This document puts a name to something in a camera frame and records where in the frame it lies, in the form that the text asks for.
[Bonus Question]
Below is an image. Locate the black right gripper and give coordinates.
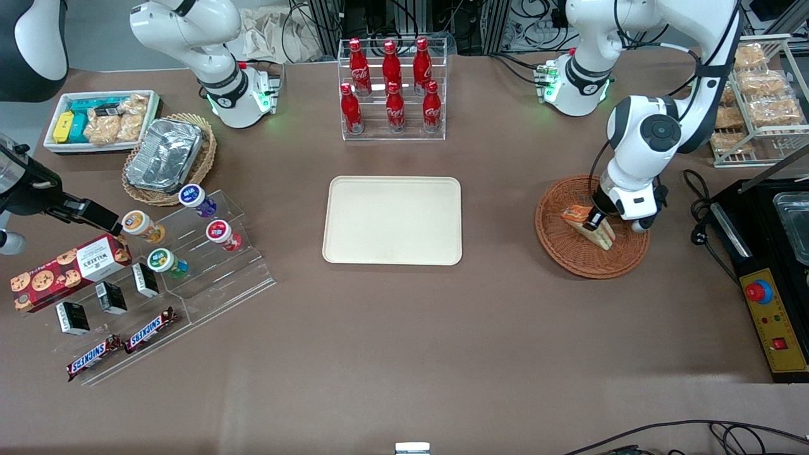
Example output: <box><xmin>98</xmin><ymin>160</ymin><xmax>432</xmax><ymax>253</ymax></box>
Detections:
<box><xmin>0</xmin><ymin>133</ymin><xmax>122</xmax><ymax>237</ymax></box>

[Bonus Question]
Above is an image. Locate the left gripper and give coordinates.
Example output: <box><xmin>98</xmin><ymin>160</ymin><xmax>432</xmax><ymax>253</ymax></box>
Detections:
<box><xmin>585</xmin><ymin>169</ymin><xmax>666</xmax><ymax>232</ymax></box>

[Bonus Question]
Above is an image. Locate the triangular sandwich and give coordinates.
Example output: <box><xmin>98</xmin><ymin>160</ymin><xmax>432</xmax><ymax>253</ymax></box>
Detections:
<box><xmin>560</xmin><ymin>203</ymin><xmax>616</xmax><ymax>251</ymax></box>

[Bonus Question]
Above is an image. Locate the brown wicker basket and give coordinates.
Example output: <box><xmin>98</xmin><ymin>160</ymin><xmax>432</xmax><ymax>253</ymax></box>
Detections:
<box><xmin>535</xmin><ymin>174</ymin><xmax>650</xmax><ymax>280</ymax></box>

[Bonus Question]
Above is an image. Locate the aluminium foil tray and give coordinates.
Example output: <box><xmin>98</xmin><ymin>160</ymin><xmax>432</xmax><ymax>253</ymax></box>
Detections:
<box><xmin>125</xmin><ymin>118</ymin><xmax>204</xmax><ymax>194</ymax></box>

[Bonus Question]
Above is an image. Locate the light wicker basket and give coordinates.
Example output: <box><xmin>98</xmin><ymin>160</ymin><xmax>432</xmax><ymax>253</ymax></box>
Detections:
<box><xmin>122</xmin><ymin>113</ymin><xmax>217</xmax><ymax>207</ymax></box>

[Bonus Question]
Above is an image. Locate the cream plastic tray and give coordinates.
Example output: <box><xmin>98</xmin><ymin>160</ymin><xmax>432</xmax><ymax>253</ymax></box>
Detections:
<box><xmin>322</xmin><ymin>176</ymin><xmax>463</xmax><ymax>266</ymax></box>

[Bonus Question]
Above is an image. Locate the orange yogurt bottle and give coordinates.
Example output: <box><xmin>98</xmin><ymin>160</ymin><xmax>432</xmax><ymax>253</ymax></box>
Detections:
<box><xmin>121</xmin><ymin>210</ymin><xmax>166</xmax><ymax>245</ymax></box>

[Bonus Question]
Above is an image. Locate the red tartan cookie box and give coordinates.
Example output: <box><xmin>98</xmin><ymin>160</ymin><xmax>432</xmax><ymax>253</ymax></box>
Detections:
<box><xmin>10</xmin><ymin>233</ymin><xmax>133</xmax><ymax>313</ymax></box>

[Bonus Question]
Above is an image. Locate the white plastic bin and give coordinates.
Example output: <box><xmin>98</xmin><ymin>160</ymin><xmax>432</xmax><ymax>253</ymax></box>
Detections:
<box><xmin>43</xmin><ymin>90</ymin><xmax>162</xmax><ymax>155</ymax></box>

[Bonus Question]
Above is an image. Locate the small black box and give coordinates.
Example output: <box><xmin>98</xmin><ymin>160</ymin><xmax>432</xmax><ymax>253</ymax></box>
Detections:
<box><xmin>95</xmin><ymin>281</ymin><xmax>128</xmax><ymax>315</ymax></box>
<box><xmin>131</xmin><ymin>262</ymin><xmax>160</xmax><ymax>298</ymax></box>
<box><xmin>56</xmin><ymin>301</ymin><xmax>90</xmax><ymax>336</ymax></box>

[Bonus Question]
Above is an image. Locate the green yogurt bottle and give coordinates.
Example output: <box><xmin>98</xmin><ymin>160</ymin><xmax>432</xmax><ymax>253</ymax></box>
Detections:
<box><xmin>147</xmin><ymin>248</ymin><xmax>189</xmax><ymax>279</ymax></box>

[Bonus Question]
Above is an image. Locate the teal snack box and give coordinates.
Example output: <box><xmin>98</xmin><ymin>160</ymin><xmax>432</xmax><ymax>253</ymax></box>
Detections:
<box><xmin>68</xmin><ymin>98</ymin><xmax>124</xmax><ymax>143</ymax></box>

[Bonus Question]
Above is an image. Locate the purple yogurt bottle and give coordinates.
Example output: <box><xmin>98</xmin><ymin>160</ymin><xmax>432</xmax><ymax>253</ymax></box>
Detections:
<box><xmin>178</xmin><ymin>183</ymin><xmax>217</xmax><ymax>219</ymax></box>

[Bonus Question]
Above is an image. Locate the Snickers bar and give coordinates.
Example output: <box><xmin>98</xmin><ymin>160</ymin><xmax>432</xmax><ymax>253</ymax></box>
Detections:
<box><xmin>66</xmin><ymin>334</ymin><xmax>124</xmax><ymax>382</ymax></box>
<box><xmin>124</xmin><ymin>306</ymin><xmax>177</xmax><ymax>354</ymax></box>

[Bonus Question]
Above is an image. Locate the red yogurt bottle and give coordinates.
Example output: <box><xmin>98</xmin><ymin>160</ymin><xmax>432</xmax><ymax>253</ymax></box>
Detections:
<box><xmin>206</xmin><ymin>219</ymin><xmax>243</xmax><ymax>252</ymax></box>

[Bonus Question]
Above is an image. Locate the clear acrylic stepped display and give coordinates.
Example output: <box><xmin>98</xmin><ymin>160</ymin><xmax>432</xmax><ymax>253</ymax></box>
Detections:
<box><xmin>19</xmin><ymin>188</ymin><xmax>277</xmax><ymax>387</ymax></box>

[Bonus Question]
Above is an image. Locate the black machine with yellow panel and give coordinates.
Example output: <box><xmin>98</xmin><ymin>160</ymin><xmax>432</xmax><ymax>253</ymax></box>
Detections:
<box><xmin>708</xmin><ymin>178</ymin><xmax>809</xmax><ymax>384</ymax></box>

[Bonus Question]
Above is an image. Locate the red cola bottle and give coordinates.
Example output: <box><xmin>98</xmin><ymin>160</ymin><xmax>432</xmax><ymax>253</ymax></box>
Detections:
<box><xmin>382</xmin><ymin>40</ymin><xmax>403</xmax><ymax>95</ymax></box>
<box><xmin>422</xmin><ymin>80</ymin><xmax>442</xmax><ymax>132</ymax></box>
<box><xmin>349</xmin><ymin>38</ymin><xmax>371</xmax><ymax>97</ymax></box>
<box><xmin>341</xmin><ymin>83</ymin><xmax>364</xmax><ymax>135</ymax></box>
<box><xmin>413</xmin><ymin>37</ymin><xmax>433</xmax><ymax>97</ymax></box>
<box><xmin>386</xmin><ymin>82</ymin><xmax>406</xmax><ymax>132</ymax></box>

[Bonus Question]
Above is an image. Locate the steel pan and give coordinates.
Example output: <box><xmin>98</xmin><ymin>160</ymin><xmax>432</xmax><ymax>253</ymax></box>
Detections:
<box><xmin>772</xmin><ymin>191</ymin><xmax>809</xmax><ymax>266</ymax></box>

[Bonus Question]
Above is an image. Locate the clear acrylic bottle rack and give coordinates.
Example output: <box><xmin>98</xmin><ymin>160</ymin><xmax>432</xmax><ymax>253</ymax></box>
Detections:
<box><xmin>337</xmin><ymin>37</ymin><xmax>447</xmax><ymax>141</ymax></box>

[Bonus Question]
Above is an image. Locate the crumpled paper bag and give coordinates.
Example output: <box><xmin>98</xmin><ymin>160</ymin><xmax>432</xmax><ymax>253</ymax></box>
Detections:
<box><xmin>237</xmin><ymin>6</ymin><xmax>323</xmax><ymax>64</ymax></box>

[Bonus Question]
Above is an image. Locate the black power cable with plug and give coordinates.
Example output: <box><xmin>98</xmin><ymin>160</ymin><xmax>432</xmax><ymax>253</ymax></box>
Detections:
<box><xmin>683</xmin><ymin>169</ymin><xmax>740</xmax><ymax>285</ymax></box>

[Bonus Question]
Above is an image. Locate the white wire rack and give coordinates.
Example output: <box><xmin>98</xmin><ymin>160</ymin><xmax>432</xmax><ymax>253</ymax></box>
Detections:
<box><xmin>695</xmin><ymin>33</ymin><xmax>809</xmax><ymax>168</ymax></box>

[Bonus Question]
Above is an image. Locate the thin black cable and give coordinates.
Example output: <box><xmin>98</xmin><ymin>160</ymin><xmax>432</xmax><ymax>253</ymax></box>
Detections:
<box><xmin>563</xmin><ymin>419</ymin><xmax>809</xmax><ymax>455</ymax></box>

